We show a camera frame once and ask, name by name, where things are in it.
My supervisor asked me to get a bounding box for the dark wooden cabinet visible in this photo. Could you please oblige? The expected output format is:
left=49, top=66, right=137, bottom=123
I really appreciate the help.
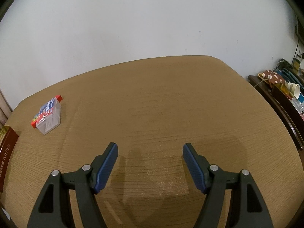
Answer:
left=247, top=75, right=304, bottom=151

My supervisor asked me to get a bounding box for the brown floral cloth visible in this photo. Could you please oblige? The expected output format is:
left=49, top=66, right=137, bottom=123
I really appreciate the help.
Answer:
left=258, top=70, right=287, bottom=86

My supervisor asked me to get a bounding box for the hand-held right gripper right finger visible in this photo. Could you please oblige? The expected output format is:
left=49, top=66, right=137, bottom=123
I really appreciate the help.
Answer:
left=182, top=143, right=273, bottom=228

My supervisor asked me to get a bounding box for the clear floss pick box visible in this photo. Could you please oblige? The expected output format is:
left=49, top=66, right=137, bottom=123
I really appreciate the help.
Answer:
left=36, top=97, right=62, bottom=135

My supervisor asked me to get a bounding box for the red and gold tin box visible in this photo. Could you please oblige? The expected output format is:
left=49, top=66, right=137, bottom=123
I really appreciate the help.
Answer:
left=0, top=126, right=19, bottom=194

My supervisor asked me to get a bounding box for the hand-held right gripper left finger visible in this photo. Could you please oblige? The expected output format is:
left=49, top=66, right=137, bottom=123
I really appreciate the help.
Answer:
left=27, top=142, right=119, bottom=228

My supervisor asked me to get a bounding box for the beige patterned curtain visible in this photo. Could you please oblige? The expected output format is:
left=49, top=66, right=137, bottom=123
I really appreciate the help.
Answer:
left=0, top=89, right=13, bottom=126

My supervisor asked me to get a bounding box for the teal striped bag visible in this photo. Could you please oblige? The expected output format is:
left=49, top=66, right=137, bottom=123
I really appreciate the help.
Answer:
left=273, top=67, right=303, bottom=86

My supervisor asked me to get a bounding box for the paper cup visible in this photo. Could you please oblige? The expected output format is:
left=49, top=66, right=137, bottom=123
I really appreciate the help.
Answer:
left=286, top=82, right=301, bottom=99

